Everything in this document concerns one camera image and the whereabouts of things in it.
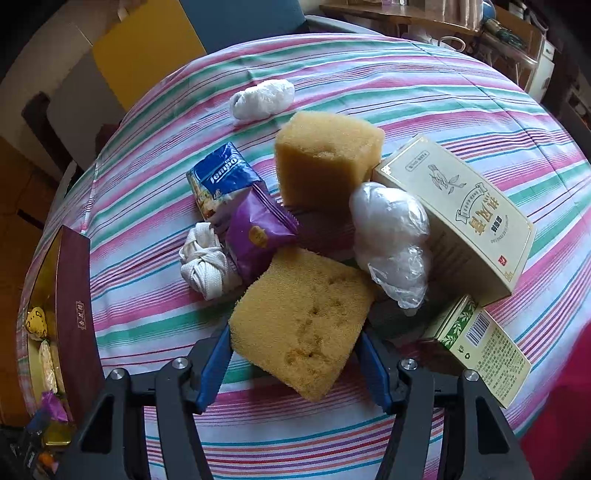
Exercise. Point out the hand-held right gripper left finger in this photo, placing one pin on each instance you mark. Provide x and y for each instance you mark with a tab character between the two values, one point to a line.
214	364

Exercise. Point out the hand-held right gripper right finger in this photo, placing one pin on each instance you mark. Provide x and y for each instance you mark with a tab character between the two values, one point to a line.
374	369

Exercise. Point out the knotted white lace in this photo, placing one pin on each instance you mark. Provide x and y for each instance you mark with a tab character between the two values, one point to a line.
207	267

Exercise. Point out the small green cream box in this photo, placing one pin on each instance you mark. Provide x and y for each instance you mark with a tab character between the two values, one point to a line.
489	355

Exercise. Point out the purple snack packet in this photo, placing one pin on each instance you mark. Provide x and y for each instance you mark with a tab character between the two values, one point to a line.
258	235

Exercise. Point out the large white plastic bag bundle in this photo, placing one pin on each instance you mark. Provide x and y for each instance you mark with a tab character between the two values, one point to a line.
388	226

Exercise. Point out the maroon gift box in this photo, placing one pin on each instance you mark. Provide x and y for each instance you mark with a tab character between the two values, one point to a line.
76	314

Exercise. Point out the large cream carton box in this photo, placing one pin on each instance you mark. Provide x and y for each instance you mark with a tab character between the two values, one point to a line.
461	217

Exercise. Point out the blue tissue packet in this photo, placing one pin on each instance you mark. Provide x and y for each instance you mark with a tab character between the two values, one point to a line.
221	175

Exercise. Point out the purple wrapper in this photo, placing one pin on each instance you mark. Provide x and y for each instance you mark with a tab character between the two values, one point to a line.
53	406

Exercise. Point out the white wrapped snack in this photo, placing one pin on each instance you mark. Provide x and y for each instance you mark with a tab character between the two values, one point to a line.
46	364

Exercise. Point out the yellow plush toy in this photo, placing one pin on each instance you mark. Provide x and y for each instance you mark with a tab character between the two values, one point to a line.
36	323

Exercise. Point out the red cloth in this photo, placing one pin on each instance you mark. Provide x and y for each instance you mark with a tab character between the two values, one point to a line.
563	424

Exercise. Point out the yellow cube sponge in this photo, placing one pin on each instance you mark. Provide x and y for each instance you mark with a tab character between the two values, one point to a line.
323	157

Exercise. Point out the small white plastic bag bundle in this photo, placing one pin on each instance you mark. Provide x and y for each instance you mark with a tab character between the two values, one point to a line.
261	99

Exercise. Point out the striped tablecloth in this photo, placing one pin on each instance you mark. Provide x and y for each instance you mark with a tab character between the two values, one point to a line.
369	83

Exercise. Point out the dark wooden chair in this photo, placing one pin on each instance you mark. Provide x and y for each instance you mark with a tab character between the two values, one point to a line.
41	124

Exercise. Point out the grey yellow blue sofa backrest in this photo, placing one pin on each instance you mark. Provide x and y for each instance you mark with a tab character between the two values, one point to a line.
147	50

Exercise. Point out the wooden desk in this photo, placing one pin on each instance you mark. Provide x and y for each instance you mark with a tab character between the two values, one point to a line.
392	11

